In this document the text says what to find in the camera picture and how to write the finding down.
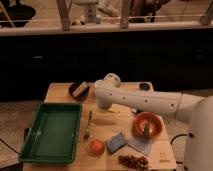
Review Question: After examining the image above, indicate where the black cable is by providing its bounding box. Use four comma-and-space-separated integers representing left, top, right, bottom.
169, 133, 189, 168

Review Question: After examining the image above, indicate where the metal fork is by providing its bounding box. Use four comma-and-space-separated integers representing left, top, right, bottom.
83, 110, 93, 140

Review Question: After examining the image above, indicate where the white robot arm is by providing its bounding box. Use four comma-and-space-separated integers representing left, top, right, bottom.
94, 73, 213, 171

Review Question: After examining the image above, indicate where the cake slice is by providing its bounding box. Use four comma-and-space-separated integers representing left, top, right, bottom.
72, 81, 89, 98

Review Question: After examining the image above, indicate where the yellow banana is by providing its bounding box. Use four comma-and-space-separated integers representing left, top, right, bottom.
100, 108, 120, 113

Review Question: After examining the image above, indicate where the orange fruit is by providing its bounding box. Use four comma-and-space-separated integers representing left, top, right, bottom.
90, 139, 105, 156

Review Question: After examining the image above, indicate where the blue sponge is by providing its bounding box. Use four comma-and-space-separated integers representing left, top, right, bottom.
105, 133, 127, 153

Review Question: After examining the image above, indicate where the green item in bowl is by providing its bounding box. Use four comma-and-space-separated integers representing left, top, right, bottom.
143, 122, 152, 139

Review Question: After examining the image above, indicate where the bunch of dark grapes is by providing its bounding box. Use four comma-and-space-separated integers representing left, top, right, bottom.
118, 155, 149, 171

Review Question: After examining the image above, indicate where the orange bowl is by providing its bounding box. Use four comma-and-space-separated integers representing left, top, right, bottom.
132, 112, 163, 139

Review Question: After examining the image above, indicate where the metal cup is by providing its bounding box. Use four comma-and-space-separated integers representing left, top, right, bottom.
139, 83, 150, 91

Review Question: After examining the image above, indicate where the blue-grey cloth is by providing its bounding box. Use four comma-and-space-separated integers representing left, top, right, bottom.
127, 136, 153, 156

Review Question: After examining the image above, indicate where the wooden table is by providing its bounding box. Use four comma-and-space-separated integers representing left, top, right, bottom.
23, 83, 177, 171

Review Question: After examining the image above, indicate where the green plastic tray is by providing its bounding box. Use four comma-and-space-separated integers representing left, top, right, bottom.
19, 103, 82, 164

